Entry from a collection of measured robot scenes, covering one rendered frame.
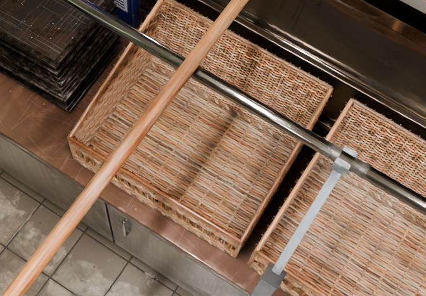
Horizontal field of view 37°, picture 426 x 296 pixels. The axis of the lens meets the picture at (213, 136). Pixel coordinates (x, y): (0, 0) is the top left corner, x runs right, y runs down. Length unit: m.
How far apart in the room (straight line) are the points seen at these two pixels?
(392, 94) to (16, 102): 1.09
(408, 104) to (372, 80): 0.11
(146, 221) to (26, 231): 0.75
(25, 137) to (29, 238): 0.60
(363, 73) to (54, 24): 0.83
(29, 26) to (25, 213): 0.90
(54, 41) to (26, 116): 0.31
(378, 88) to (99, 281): 1.24
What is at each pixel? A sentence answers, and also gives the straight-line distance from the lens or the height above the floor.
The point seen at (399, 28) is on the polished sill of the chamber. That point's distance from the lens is 1.51.
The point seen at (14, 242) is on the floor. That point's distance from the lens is 2.45.
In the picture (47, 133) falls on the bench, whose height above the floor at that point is 0.58.
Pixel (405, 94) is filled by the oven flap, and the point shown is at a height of 0.97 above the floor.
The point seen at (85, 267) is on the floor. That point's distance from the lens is 2.39.
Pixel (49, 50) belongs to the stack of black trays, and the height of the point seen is 0.85.
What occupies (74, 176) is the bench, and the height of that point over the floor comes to 0.58.
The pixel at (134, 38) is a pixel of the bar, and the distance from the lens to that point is 1.37.
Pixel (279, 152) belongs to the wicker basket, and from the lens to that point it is 1.91.
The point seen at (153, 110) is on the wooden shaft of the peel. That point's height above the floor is 1.21.
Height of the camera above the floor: 2.30
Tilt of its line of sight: 64 degrees down
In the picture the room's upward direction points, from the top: 10 degrees clockwise
